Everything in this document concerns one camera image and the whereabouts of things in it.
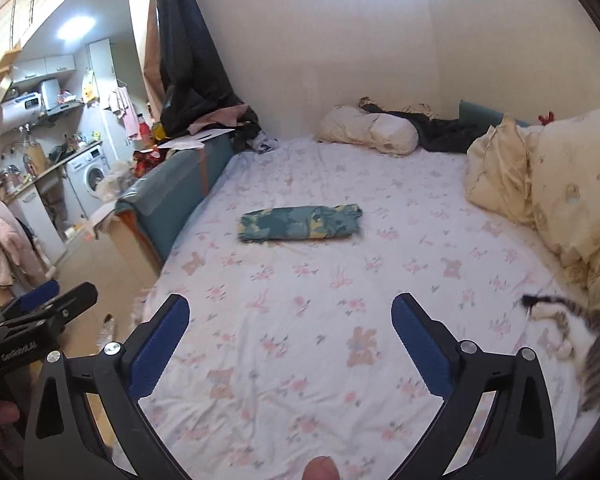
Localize wooden cutting board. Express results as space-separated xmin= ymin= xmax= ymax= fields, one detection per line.
xmin=24 ymin=142 xmax=49 ymax=172

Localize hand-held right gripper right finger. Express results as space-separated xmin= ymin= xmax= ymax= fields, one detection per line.
xmin=391 ymin=292 xmax=571 ymax=480

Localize pink coat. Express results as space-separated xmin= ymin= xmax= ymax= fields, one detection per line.
xmin=0 ymin=194 xmax=49 ymax=294

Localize dark clothes pile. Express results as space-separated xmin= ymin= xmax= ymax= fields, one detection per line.
xmin=358 ymin=97 xmax=487 ymax=154

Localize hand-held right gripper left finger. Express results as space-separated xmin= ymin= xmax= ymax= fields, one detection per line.
xmin=24 ymin=294 xmax=191 ymax=480

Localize tabby cat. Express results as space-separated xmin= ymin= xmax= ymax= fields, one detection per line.
xmin=521 ymin=293 xmax=600 ymax=414

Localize pink hanging towel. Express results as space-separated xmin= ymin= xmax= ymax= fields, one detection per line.
xmin=107 ymin=86 xmax=141 ymax=139

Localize red snack bag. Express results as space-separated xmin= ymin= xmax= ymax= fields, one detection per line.
xmin=132 ymin=148 xmax=167 ymax=177

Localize range hood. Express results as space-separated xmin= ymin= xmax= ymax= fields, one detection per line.
xmin=38 ymin=78 xmax=84 ymax=114

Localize brown wooden panel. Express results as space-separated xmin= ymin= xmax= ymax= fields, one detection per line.
xmin=128 ymin=0 xmax=167 ymax=117

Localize pink cloth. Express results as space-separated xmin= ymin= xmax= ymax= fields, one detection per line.
xmin=189 ymin=104 xmax=252 ymax=137

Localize white base cabinet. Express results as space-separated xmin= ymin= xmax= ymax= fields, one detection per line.
xmin=17 ymin=191 xmax=67 ymax=262

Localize teal padded bed board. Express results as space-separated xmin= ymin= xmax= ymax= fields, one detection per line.
xmin=115 ymin=132 xmax=237 ymax=273
xmin=458 ymin=99 xmax=531 ymax=128

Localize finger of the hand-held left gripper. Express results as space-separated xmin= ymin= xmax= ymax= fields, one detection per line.
xmin=2 ymin=282 xmax=99 ymax=334
xmin=0 ymin=279 xmax=62 ymax=319

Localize tall white cabinet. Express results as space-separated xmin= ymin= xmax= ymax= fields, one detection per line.
xmin=87 ymin=38 xmax=117 ymax=112

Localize wooden staircase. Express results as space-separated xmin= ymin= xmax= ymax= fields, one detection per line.
xmin=0 ymin=0 xmax=81 ymax=128

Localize ceiling light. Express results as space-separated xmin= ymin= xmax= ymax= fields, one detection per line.
xmin=57 ymin=15 xmax=97 ymax=42

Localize black white patterned cloth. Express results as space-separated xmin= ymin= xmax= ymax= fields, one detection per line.
xmin=249 ymin=129 xmax=281 ymax=154

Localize kitchen counter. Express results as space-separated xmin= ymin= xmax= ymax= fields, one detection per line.
xmin=0 ymin=140 xmax=104 ymax=197

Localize bed with floral sheet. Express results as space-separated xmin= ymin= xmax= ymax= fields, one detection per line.
xmin=111 ymin=136 xmax=600 ymax=480

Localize teal floral pants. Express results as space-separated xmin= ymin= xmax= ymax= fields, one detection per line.
xmin=236 ymin=203 xmax=364 ymax=246

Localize white washing machine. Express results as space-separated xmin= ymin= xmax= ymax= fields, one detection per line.
xmin=64 ymin=144 xmax=113 ymax=217

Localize white wall cabinets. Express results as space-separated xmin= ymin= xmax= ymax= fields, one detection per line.
xmin=9 ymin=53 xmax=78 ymax=84

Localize cream lace pillow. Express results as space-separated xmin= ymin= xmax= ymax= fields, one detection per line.
xmin=317 ymin=104 xmax=420 ymax=157

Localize yellow bear print duvet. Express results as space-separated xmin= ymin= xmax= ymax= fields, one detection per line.
xmin=464 ymin=108 xmax=600 ymax=317

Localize white paper sheet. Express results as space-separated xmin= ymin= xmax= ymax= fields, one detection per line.
xmin=157 ymin=127 xmax=237 ymax=151

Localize white water heater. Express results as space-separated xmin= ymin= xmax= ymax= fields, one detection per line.
xmin=0 ymin=92 xmax=44 ymax=137

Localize person's right hand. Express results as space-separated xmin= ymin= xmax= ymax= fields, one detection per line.
xmin=303 ymin=454 xmax=342 ymax=480

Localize clear plastic bottle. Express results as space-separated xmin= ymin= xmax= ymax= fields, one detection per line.
xmin=99 ymin=314 xmax=117 ymax=347

